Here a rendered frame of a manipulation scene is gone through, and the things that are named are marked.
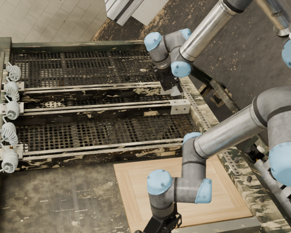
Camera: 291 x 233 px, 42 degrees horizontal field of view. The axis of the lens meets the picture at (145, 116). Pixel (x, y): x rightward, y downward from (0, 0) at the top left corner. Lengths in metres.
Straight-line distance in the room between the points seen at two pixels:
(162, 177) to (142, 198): 0.68
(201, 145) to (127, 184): 0.78
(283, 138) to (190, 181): 0.38
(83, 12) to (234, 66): 3.85
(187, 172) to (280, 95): 0.39
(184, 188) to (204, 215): 0.66
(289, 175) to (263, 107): 0.18
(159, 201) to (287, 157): 0.47
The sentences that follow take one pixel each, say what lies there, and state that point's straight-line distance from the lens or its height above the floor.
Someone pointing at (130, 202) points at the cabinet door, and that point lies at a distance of 1.77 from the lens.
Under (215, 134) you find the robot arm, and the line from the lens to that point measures 1.07.
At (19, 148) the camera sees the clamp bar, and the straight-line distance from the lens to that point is 1.93.
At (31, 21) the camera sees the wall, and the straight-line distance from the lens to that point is 7.10.
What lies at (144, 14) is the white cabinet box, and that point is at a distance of 5.49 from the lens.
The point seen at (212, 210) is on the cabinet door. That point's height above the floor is 1.03.
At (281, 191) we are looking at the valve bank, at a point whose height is 0.74.
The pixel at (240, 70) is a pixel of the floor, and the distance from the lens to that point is 3.64.
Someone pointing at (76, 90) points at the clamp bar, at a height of 1.49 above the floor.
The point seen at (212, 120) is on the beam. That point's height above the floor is 0.84.
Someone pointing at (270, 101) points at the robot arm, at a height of 1.68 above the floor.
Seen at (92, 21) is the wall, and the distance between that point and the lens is 7.05.
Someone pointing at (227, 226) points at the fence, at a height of 1.03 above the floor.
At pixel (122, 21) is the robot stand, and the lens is 0.93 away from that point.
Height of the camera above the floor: 2.33
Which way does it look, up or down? 31 degrees down
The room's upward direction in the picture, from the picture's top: 63 degrees counter-clockwise
